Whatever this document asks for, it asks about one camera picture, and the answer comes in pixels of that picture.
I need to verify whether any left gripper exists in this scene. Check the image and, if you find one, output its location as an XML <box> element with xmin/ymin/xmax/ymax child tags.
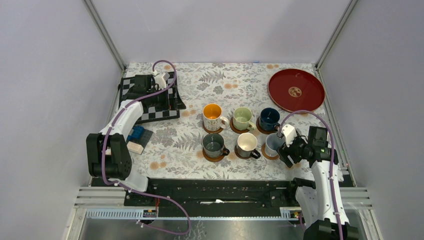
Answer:
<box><xmin>147</xmin><ymin>85</ymin><xmax>186</xmax><ymax>111</ymax></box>

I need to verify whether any light blue white mug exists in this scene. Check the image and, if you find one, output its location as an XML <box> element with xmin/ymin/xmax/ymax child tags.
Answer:
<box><xmin>264</xmin><ymin>133</ymin><xmax>285</xmax><ymax>158</ymax></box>

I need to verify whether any brown ringed coaster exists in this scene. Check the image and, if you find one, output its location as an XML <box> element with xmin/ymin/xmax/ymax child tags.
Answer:
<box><xmin>256</xmin><ymin>118</ymin><xmax>277</xmax><ymax>135</ymax></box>
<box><xmin>202</xmin><ymin>150</ymin><xmax>225</xmax><ymax>163</ymax></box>
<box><xmin>202</xmin><ymin>125</ymin><xmax>224</xmax><ymax>134</ymax></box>
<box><xmin>229</xmin><ymin>118</ymin><xmax>250</xmax><ymax>134</ymax></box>

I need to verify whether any light wood coaster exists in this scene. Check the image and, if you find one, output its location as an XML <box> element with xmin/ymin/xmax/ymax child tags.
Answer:
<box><xmin>261</xmin><ymin>143</ymin><xmax>279</xmax><ymax>160</ymax></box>

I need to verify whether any dark blue mug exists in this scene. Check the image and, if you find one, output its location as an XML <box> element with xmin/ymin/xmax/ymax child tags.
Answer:
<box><xmin>259</xmin><ymin>107</ymin><xmax>280</xmax><ymax>132</ymax></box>

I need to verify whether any red round tray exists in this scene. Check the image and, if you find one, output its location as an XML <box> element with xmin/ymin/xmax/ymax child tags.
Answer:
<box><xmin>267</xmin><ymin>68</ymin><xmax>326</xmax><ymax>113</ymax></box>

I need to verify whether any black mug white inside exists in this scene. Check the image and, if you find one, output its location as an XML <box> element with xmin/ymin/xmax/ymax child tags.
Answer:
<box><xmin>236</xmin><ymin>132</ymin><xmax>261</xmax><ymax>159</ymax></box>

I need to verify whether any floral mug orange inside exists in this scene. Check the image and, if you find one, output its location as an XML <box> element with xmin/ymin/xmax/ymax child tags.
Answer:
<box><xmin>202</xmin><ymin>103</ymin><xmax>230</xmax><ymax>131</ymax></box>

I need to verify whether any dark walnut coaster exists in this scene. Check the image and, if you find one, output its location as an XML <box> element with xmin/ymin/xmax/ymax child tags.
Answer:
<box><xmin>234</xmin><ymin>145</ymin><xmax>255</xmax><ymax>160</ymax></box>

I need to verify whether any pale green mug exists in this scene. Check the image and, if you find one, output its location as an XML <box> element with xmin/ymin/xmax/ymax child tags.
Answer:
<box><xmin>232</xmin><ymin>107</ymin><xmax>256</xmax><ymax>131</ymax></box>

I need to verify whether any dark green mug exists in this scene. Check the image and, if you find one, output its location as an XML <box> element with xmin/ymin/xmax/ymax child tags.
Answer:
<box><xmin>202</xmin><ymin>133</ymin><xmax>230</xmax><ymax>158</ymax></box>

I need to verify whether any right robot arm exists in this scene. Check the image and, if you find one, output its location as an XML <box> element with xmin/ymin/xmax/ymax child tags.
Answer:
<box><xmin>277</xmin><ymin>124</ymin><xmax>360</xmax><ymax>240</ymax></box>

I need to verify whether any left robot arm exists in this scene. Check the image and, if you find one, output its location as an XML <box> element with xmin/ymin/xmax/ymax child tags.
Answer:
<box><xmin>86</xmin><ymin>71</ymin><xmax>186</xmax><ymax>206</ymax></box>

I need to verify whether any black white chessboard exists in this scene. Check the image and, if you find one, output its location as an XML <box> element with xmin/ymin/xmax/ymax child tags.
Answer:
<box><xmin>119</xmin><ymin>74</ymin><xmax>186</xmax><ymax>124</ymax></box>

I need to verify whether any toy block assembly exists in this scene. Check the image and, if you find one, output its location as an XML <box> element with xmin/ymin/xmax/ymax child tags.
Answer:
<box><xmin>126</xmin><ymin>125</ymin><xmax>153</xmax><ymax>155</ymax></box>

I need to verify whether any floral tablecloth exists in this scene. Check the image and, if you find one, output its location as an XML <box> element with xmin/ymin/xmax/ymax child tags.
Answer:
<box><xmin>131</xmin><ymin>63</ymin><xmax>314</xmax><ymax>180</ymax></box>

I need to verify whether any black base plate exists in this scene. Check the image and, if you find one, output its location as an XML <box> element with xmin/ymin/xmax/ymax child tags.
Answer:
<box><xmin>91</xmin><ymin>177</ymin><xmax>354</xmax><ymax>218</ymax></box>

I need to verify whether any aluminium frame rail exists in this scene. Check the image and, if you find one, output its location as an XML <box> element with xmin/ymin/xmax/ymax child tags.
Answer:
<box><xmin>74</xmin><ymin>186</ymin><xmax>373</xmax><ymax>210</ymax></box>

